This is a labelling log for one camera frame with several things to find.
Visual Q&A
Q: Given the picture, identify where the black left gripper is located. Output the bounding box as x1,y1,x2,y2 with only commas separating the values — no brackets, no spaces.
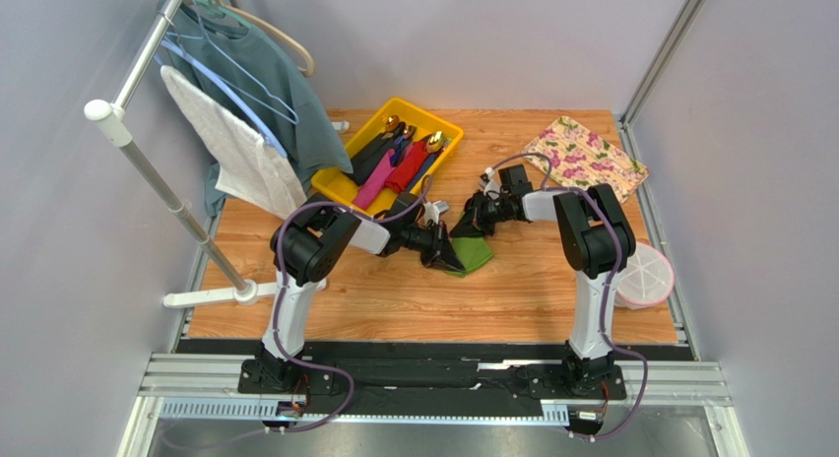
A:
402,222,465,275

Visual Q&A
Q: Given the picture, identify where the green paper napkin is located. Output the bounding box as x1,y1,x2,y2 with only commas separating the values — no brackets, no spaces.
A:
446,237,493,278

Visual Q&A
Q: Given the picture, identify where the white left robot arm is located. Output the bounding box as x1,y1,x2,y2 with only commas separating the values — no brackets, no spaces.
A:
238,193,466,394

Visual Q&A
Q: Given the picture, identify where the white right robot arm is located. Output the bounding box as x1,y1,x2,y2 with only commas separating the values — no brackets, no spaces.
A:
451,164,636,396

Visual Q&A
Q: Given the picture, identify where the blue rolled napkin in bin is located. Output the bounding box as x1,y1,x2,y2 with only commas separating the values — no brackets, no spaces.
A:
406,138,452,191

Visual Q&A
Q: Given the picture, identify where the red rolled napkin in bin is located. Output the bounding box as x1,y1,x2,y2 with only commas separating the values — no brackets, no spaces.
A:
384,133,441,194

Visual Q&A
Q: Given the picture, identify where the pink rolled napkin in bin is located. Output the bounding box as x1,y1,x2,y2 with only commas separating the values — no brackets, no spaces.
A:
353,149,396,210

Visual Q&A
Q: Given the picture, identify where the black rolled napkin in bin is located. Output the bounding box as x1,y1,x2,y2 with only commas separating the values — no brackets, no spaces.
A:
348,121,407,186

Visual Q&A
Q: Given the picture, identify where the yellow plastic cutlery bin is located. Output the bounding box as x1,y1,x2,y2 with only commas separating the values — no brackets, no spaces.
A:
311,98,465,215

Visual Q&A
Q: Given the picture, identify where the floral patterned tray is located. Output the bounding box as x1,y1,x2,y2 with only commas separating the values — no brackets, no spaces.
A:
523,116,649,202

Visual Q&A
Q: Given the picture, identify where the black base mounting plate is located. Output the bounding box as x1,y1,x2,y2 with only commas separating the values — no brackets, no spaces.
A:
252,341,627,418

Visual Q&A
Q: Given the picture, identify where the white mesh food cover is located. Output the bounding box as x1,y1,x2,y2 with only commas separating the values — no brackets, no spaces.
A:
614,242,675,310

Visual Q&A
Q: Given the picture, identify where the white towel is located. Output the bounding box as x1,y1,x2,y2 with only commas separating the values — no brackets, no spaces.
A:
161,65,307,219

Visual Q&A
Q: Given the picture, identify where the wooden clothes hanger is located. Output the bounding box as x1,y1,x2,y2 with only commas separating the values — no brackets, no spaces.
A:
208,0,316,78

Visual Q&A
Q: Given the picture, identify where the grey-green t-shirt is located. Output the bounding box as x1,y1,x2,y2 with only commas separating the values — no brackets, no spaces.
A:
161,2,352,196

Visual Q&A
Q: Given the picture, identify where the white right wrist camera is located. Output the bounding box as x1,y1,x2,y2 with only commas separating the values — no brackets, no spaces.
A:
479,167,501,200

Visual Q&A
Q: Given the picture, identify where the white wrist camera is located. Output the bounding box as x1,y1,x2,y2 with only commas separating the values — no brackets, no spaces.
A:
422,200,450,226
479,167,501,200

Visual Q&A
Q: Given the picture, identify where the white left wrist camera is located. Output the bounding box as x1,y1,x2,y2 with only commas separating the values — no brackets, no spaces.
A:
422,200,450,226

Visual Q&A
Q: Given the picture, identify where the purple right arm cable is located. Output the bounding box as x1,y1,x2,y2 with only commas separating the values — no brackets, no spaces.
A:
487,152,650,442

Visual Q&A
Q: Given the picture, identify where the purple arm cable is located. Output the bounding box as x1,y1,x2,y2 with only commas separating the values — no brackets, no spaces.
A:
487,152,650,442
270,173,437,434

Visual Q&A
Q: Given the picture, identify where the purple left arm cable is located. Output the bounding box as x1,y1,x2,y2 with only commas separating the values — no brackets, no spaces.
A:
270,173,437,434

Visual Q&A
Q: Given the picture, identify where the aluminium frame rail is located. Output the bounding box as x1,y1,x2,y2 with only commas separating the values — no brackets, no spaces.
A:
118,354,748,456

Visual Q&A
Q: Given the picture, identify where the blue wire hanger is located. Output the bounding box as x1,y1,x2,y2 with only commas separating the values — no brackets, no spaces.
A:
156,0,299,158

